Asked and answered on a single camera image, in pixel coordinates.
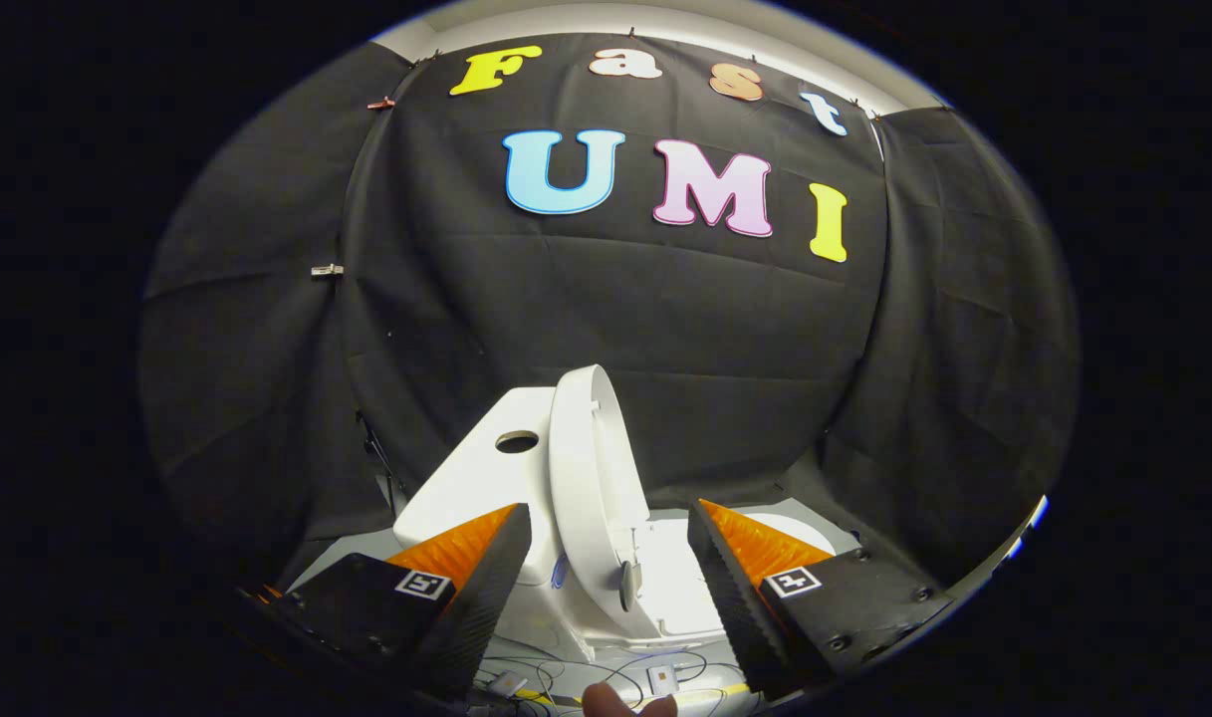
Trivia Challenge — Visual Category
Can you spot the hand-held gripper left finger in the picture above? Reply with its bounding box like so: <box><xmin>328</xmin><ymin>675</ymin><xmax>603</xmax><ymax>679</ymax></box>
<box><xmin>265</xmin><ymin>503</ymin><xmax>533</xmax><ymax>704</ymax></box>

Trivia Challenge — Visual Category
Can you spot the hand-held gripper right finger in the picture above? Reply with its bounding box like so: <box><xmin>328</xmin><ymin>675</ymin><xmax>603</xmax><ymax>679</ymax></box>
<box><xmin>687</xmin><ymin>499</ymin><xmax>955</xmax><ymax>698</ymax></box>

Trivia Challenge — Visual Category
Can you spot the black backdrop cloth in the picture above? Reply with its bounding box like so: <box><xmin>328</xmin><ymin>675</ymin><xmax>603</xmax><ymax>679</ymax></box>
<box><xmin>137</xmin><ymin>30</ymin><xmax>1080</xmax><ymax>598</ymax></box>

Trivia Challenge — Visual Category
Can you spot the white toilet lid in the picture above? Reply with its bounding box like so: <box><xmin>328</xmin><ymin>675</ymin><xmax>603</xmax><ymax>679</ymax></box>
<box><xmin>548</xmin><ymin>364</ymin><xmax>654</xmax><ymax>640</ymax></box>

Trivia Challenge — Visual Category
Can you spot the white toilet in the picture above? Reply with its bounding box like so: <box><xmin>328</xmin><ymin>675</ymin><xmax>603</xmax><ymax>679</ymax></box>
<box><xmin>393</xmin><ymin>386</ymin><xmax>838</xmax><ymax>666</ymax></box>

